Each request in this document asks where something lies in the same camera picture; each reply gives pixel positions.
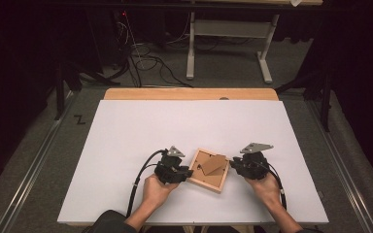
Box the dark device with red light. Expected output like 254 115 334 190
114 9 133 64

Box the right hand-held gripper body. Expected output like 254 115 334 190
239 142 275 181

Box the wooden picture frame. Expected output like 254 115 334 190
186 147 231 194

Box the thin white cable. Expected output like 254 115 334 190
122 13 146 71

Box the white metal desk frame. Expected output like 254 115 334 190
186 12 282 85

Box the white table sheet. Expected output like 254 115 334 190
56 99 330 226

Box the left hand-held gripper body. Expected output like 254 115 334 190
153 145 187 185

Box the dark sleeve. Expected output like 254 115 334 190
88 209 141 233

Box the black metal stand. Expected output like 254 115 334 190
53 60 122 121
274 69 335 133

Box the metal floor rail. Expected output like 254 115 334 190
0 91 80 233
306 100 373 233

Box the person's left hand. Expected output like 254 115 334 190
142 174 180 210

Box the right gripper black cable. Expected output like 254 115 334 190
264 160 288 211

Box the person's right hand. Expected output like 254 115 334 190
245 172 283 209

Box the black floor cable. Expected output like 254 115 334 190
127 45 194 89

